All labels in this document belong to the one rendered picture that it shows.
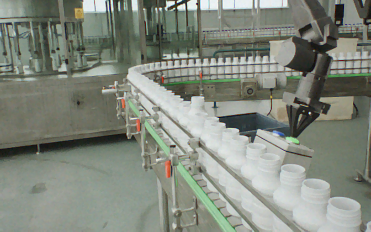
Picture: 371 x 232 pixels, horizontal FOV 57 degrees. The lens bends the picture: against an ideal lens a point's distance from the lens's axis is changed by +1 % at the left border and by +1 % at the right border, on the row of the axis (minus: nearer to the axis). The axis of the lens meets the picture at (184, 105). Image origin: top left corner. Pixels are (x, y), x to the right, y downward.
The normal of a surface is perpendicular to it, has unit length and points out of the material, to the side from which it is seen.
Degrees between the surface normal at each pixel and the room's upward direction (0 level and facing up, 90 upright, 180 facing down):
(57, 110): 90
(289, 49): 70
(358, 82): 90
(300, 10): 98
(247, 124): 90
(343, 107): 88
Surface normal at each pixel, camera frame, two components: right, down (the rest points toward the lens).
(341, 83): -0.02, 0.22
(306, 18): -0.81, 0.30
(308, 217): -0.50, -0.50
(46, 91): 0.29, 0.19
